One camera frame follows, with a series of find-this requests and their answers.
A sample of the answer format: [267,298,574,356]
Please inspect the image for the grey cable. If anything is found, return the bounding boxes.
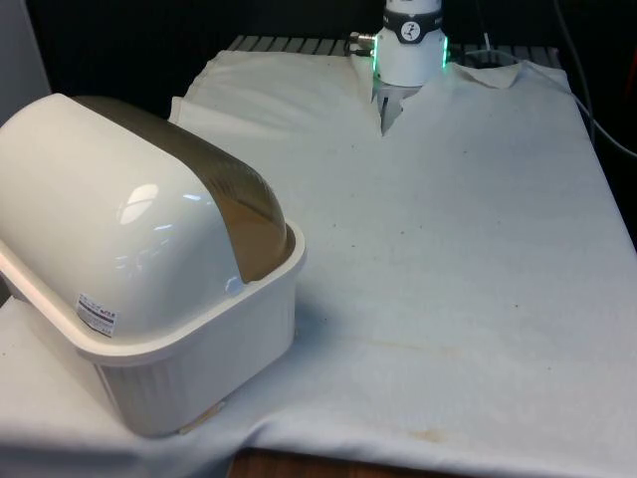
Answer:
[552,0,637,156]

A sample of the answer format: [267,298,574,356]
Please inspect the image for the cream box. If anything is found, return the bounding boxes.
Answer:
[0,218,309,439]

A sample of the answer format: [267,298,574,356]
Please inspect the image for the rounded box lid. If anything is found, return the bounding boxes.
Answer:
[0,93,294,342]

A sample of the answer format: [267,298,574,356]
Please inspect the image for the white cable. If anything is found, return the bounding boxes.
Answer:
[464,32,522,67]

